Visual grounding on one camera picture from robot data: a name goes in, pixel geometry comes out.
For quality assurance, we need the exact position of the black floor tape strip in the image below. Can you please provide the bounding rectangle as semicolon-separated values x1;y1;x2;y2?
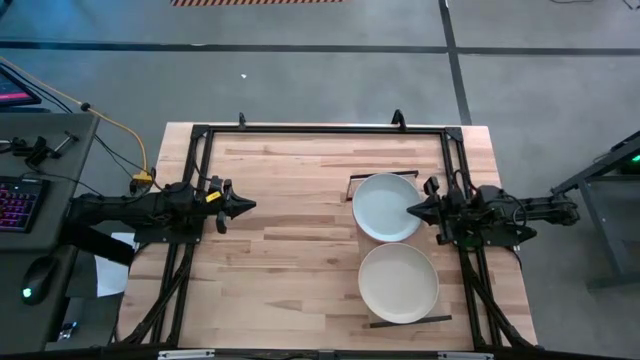
437;0;473;126

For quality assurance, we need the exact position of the black flat bar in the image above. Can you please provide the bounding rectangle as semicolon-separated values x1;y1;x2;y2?
58;224;137;267

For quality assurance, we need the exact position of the beige plate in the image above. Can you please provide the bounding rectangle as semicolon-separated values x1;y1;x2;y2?
357;242;441;325

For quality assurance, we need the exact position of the white paper sheet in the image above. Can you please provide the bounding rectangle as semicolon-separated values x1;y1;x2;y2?
94;232;139;299

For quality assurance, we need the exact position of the backlit black keyboard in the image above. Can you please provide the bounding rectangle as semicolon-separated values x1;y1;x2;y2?
0;175;49;234

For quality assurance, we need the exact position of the black computer mouse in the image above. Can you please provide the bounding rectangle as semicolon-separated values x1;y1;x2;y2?
19;256;59;306

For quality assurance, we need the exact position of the black desk mount clamp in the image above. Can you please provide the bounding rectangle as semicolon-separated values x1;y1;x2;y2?
8;130;81;170

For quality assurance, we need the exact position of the silver metal bracket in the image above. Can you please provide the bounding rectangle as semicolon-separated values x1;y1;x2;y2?
157;349;217;360
437;351;495;360

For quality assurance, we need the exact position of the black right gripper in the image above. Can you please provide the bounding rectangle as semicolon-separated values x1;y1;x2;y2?
407;175;456;247

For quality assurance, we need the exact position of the grey desk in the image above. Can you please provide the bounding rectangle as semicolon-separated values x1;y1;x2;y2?
0;110;101;354

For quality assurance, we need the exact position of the yellow cable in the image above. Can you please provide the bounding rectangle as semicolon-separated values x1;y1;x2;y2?
0;57;154;184

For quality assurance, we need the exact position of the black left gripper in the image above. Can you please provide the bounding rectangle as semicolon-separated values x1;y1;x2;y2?
204;177;257;236

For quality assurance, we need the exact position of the silver metal clip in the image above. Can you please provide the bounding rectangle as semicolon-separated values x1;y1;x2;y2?
57;320;79;342

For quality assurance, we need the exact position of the black metal table frame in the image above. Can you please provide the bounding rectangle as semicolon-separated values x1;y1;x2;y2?
115;123;537;351

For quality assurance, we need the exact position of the wooden dish rack board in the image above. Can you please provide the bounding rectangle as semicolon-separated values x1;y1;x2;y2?
341;170;453;330

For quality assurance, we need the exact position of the dark computer screen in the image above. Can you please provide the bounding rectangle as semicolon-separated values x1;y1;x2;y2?
0;67;42;109

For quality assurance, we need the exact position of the light blue plate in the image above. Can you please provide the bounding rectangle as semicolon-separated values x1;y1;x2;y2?
352;172;425;244

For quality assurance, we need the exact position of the grey side table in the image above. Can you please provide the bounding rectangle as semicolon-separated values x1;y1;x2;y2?
549;130;640;291

